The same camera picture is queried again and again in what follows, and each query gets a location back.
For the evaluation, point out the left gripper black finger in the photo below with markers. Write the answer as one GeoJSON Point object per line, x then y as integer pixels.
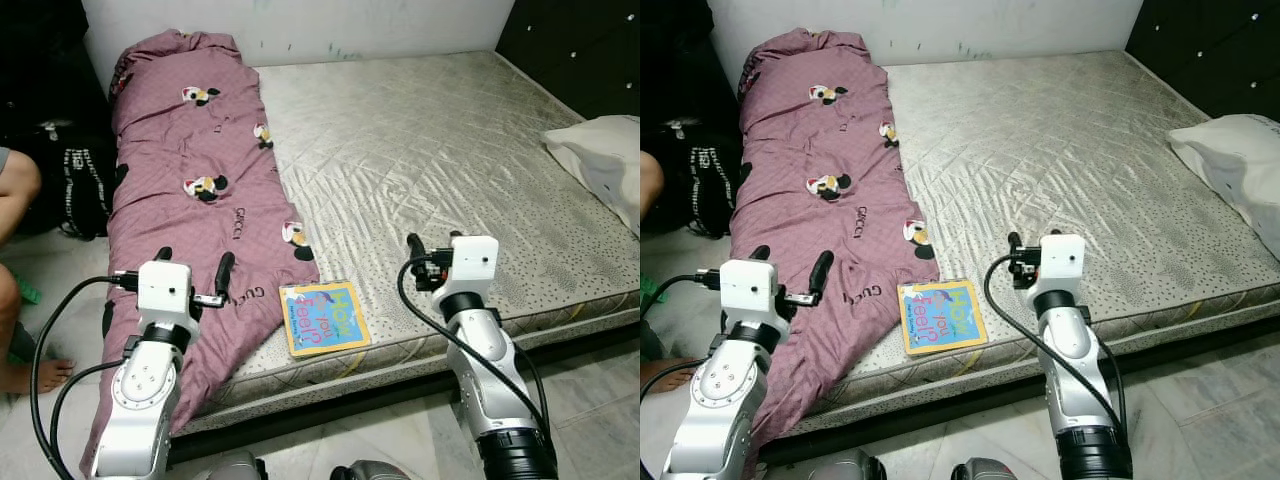
{"type": "Point", "coordinates": [163, 255]}
{"type": "Point", "coordinates": [760, 253]}
{"type": "Point", "coordinates": [820, 275]}
{"type": "Point", "coordinates": [226, 277]}

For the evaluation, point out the colourful children's book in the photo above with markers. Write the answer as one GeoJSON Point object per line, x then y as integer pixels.
{"type": "Point", "coordinates": [322, 318]}
{"type": "Point", "coordinates": [940, 317]}

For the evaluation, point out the white pillow black lettering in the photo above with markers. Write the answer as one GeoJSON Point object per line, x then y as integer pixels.
{"type": "Point", "coordinates": [1230, 160]}
{"type": "Point", "coordinates": [605, 160]}

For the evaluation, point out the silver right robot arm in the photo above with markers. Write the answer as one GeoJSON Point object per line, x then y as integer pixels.
{"type": "Point", "coordinates": [1075, 380]}
{"type": "Point", "coordinates": [490, 380]}

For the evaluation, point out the grey quilted mattress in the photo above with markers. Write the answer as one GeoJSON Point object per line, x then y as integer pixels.
{"type": "Point", "coordinates": [420, 160]}
{"type": "Point", "coordinates": [1030, 160]}

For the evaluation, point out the black bag white lettering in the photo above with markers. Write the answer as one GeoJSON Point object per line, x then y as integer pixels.
{"type": "Point", "coordinates": [85, 180]}
{"type": "Point", "coordinates": [710, 180]}

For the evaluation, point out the purple cartoon print quilt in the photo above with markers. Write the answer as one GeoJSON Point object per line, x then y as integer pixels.
{"type": "Point", "coordinates": [800, 140]}
{"type": "Point", "coordinates": [190, 150]}

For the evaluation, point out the person in grey shorts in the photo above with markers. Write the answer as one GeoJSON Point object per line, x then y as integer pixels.
{"type": "Point", "coordinates": [650, 190]}
{"type": "Point", "coordinates": [15, 190]}

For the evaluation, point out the robot left leg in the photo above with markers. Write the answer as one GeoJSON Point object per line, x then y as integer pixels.
{"type": "Point", "coordinates": [842, 468]}
{"type": "Point", "coordinates": [230, 468]}

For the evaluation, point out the robot leg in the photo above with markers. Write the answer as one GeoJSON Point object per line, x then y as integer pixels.
{"type": "Point", "coordinates": [370, 471]}
{"type": "Point", "coordinates": [230, 468]}
{"type": "Point", "coordinates": [982, 471]}
{"type": "Point", "coordinates": [842, 468]}

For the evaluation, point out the robot right leg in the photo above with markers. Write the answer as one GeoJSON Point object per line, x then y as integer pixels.
{"type": "Point", "coordinates": [982, 471]}
{"type": "Point", "coordinates": [370, 471]}

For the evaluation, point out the black tufted headboard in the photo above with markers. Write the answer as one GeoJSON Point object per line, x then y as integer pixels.
{"type": "Point", "coordinates": [1200, 50]}
{"type": "Point", "coordinates": [570, 50]}

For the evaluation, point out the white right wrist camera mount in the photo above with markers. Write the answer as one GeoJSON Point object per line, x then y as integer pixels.
{"type": "Point", "coordinates": [1062, 260]}
{"type": "Point", "coordinates": [475, 260]}

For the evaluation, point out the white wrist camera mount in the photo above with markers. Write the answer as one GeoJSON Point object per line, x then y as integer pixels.
{"type": "Point", "coordinates": [750, 290]}
{"type": "Point", "coordinates": [165, 290]}
{"type": "Point", "coordinates": [475, 260]}
{"type": "Point", "coordinates": [1062, 260]}

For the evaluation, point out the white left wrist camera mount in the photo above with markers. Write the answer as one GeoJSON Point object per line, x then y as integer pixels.
{"type": "Point", "coordinates": [165, 290]}
{"type": "Point", "coordinates": [750, 290]}

